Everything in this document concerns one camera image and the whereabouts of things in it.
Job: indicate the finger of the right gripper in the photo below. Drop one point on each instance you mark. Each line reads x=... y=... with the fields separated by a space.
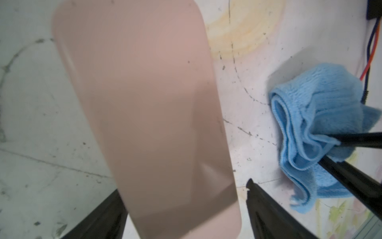
x=363 y=187
x=370 y=139

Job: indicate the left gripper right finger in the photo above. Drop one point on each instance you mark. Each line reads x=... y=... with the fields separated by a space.
x=269 y=220

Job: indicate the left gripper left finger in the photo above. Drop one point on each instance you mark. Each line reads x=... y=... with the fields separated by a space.
x=106 y=221

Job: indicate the blue microfiber cloth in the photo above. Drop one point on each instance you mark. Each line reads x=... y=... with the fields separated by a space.
x=310 y=110

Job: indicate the pink eyeglass case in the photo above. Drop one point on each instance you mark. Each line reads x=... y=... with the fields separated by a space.
x=143 y=73

